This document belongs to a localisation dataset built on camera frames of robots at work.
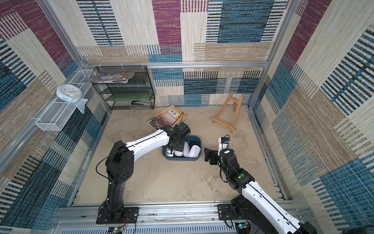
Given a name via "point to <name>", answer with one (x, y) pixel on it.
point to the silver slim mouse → (167, 152)
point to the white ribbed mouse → (195, 151)
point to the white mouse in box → (178, 153)
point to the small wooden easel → (216, 118)
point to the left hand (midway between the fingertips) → (175, 145)
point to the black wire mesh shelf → (137, 93)
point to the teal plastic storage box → (186, 138)
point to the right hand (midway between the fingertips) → (212, 147)
